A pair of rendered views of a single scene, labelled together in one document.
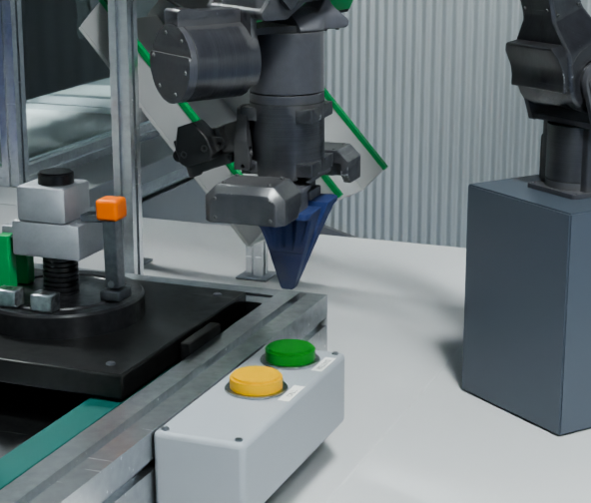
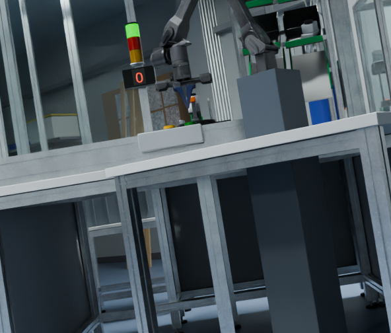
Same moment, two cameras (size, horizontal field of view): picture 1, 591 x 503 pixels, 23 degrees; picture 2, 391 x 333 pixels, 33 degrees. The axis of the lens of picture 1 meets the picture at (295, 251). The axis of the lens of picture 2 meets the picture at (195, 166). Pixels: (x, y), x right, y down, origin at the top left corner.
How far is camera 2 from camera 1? 2.16 m
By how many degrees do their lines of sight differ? 72
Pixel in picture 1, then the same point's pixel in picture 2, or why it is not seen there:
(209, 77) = (154, 61)
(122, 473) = (127, 141)
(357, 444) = not seen: hidden behind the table
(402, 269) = not seen: hidden behind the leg
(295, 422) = (167, 135)
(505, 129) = not seen: outside the picture
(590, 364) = (251, 122)
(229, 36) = (159, 51)
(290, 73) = (171, 57)
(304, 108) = (174, 64)
